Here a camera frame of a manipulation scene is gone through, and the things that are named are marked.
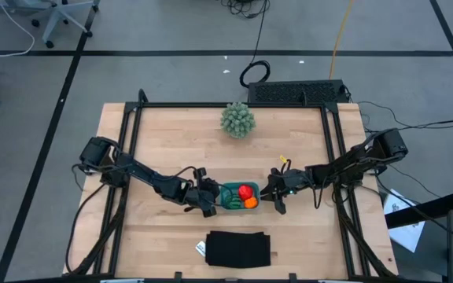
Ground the teal plastic bin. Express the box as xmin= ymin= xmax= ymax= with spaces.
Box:
xmin=218 ymin=181 xmax=262 ymax=211

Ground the black coiled cable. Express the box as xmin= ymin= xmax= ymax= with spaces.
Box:
xmin=238 ymin=0 xmax=271 ymax=89

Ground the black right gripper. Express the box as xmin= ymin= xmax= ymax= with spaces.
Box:
xmin=260 ymin=167 xmax=311 ymax=215

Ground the white cable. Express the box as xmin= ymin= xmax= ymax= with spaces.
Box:
xmin=0 ymin=0 xmax=36 ymax=58

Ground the black desk bar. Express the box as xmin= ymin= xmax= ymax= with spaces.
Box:
xmin=385 ymin=190 xmax=453 ymax=230

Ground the black folded cloth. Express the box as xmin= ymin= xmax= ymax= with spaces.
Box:
xmin=204 ymin=230 xmax=272 ymax=270

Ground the red toy fruit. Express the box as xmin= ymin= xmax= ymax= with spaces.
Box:
xmin=238 ymin=184 xmax=254 ymax=202

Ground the green succulent in white pot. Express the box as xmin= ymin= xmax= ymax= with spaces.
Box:
xmin=220 ymin=101 xmax=257 ymax=140

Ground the black cable bundle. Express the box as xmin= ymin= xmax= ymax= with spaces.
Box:
xmin=220 ymin=0 xmax=271 ymax=19

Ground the black metal table frame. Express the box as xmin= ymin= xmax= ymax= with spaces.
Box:
xmin=63 ymin=88 xmax=399 ymax=280

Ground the black perforated computer case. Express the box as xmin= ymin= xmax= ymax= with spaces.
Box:
xmin=247 ymin=79 xmax=350 ymax=105

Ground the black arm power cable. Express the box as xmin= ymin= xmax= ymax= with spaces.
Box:
xmin=64 ymin=182 xmax=108 ymax=274

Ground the yellow cable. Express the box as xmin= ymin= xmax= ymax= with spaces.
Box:
xmin=328 ymin=0 xmax=355 ymax=79

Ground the grey office chair base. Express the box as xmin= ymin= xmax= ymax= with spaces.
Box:
xmin=0 ymin=0 xmax=101 ymax=49

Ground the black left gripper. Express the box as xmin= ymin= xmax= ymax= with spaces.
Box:
xmin=186 ymin=167 xmax=220 ymax=219

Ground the thin black cable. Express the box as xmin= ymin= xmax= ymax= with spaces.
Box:
xmin=358 ymin=101 xmax=453 ymax=134

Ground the white printed paper sheet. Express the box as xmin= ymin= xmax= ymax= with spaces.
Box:
xmin=383 ymin=188 xmax=426 ymax=253

